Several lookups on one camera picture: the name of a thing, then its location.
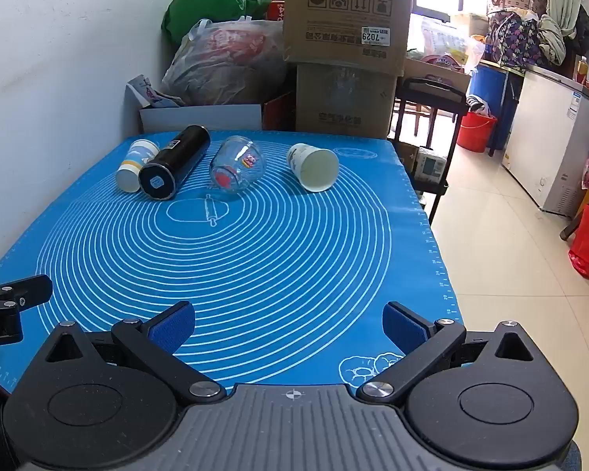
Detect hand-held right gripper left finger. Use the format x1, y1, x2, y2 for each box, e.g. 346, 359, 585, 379
43, 301, 227, 403

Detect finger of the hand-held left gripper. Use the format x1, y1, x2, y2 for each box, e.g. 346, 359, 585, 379
0, 275, 54, 310

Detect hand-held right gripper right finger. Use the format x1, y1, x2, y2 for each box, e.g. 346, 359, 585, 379
356, 301, 547, 401

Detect clear glass cup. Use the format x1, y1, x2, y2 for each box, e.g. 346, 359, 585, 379
209, 135, 267, 197

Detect white paper cup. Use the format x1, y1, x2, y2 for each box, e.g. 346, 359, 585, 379
287, 142, 340, 194

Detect small white blue-print cup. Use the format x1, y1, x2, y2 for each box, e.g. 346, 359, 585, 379
116, 139, 161, 193

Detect blue silicone baking mat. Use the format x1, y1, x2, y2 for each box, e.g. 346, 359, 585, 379
0, 130, 465, 398

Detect small white appliance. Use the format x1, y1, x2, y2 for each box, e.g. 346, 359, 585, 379
415, 146, 448, 183

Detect black cylindrical tumbler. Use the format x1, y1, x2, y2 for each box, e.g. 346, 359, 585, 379
138, 126, 212, 201

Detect red plastic bucket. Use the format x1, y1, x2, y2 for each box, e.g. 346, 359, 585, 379
456, 110, 499, 153

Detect white open carton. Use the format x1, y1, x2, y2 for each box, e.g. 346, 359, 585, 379
138, 103, 267, 135

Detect black utility cart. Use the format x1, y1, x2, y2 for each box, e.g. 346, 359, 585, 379
389, 77, 470, 227

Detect blue white paper bag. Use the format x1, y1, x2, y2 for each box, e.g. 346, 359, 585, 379
126, 75, 185, 109

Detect plain brown cardboard box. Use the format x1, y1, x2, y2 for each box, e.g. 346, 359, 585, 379
294, 61, 399, 141

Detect white chest freezer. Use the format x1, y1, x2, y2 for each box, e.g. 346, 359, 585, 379
501, 65, 589, 217

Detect dark red carton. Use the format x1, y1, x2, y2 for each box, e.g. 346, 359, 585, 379
262, 90, 298, 131

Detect flat cardboard box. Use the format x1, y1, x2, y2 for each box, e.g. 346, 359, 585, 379
404, 56, 472, 95

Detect blue plastic barrel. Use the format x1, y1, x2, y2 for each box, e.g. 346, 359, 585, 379
468, 63, 510, 152

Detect clear plastic bag red contents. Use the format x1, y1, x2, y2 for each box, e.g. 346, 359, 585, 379
161, 16, 291, 107

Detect printed plastic package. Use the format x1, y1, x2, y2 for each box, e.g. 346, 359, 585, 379
419, 14, 473, 68

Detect purple patterned bag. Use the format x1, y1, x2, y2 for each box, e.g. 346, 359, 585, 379
485, 9, 545, 73

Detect large labelled cardboard box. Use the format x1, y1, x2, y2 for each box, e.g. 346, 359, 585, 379
282, 0, 416, 78

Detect hanging pale cloth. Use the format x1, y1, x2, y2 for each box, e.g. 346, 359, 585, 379
544, 0, 586, 66

